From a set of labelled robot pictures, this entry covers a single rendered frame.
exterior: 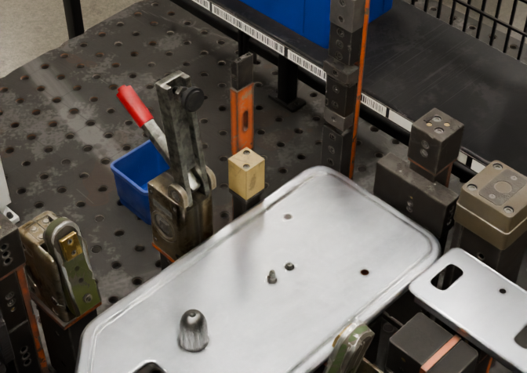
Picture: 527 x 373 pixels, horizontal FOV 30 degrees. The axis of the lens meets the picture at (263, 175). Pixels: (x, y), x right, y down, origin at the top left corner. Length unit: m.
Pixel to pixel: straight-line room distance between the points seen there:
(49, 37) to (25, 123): 1.44
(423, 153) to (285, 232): 0.21
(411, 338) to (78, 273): 0.39
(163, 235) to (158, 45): 0.82
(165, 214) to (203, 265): 0.09
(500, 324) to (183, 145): 0.43
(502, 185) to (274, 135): 0.67
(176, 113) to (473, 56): 0.53
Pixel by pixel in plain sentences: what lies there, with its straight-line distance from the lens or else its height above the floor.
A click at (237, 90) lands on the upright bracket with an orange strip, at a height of 1.16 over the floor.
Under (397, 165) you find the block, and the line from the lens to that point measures 1.34.
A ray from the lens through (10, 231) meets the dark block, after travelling 1.11.
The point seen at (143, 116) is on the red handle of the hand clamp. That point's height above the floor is 1.13.
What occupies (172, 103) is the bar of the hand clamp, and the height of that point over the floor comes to 1.20.
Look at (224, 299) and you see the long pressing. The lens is 1.17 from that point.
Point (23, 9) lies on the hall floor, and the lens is 3.47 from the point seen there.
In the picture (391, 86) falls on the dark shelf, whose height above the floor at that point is 1.03.
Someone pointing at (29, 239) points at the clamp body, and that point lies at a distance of 1.17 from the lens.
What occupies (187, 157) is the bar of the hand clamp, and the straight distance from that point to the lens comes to 1.19.
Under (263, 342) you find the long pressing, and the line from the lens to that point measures 1.13.
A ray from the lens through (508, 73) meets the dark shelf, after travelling 1.48.
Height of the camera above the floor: 1.91
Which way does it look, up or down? 44 degrees down
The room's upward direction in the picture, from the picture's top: 1 degrees clockwise
